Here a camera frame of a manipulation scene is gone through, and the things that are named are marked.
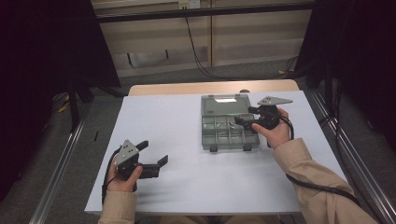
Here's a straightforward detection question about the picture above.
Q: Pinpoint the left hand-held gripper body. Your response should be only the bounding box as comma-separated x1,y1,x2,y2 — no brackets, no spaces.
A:
113,139,148,181

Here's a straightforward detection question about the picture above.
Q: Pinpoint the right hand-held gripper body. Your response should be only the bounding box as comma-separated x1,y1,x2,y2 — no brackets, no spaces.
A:
256,95,293,131

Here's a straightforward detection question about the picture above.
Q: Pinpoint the grey plastic compartment box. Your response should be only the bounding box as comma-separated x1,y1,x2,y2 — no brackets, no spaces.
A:
200,93,261,153

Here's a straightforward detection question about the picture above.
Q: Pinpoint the person's right hand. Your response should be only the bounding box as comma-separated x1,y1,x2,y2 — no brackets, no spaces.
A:
251,106,292,149

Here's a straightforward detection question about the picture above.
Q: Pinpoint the person's left hand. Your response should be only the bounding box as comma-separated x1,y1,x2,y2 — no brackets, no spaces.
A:
106,161,144,193

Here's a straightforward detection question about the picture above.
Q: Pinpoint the white table mat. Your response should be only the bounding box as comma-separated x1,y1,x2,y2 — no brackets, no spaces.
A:
84,90,362,216

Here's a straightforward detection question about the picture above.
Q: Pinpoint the black metal stand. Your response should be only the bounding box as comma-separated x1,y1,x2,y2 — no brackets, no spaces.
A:
323,62,344,132
66,78,125,133

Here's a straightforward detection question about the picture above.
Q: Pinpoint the black horizontal bar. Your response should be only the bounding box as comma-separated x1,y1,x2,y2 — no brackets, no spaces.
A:
94,2,316,23

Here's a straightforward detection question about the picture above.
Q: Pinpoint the black curtain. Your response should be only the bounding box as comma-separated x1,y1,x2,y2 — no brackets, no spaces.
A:
0,0,121,200
293,0,396,153

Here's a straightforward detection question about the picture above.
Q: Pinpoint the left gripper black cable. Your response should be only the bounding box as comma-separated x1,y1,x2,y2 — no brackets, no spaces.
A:
101,148,120,204

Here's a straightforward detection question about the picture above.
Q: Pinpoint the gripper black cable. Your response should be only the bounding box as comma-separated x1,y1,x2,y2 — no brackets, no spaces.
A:
278,115,362,207
101,148,120,204

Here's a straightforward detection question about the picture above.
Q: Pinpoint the aluminium floor rail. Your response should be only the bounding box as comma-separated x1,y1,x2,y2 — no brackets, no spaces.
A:
29,102,92,224
309,90,396,224

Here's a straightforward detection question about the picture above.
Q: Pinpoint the black wall cable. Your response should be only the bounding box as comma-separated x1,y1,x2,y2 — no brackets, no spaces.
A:
183,7,300,81

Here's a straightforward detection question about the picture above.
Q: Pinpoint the yellow cable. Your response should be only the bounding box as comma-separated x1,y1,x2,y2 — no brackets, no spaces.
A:
57,94,71,114

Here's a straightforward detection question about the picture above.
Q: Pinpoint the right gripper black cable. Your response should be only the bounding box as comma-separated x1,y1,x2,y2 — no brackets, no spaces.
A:
278,115,362,207

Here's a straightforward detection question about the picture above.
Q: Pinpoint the white wall socket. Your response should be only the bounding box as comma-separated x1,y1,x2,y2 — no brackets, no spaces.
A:
178,0,201,9

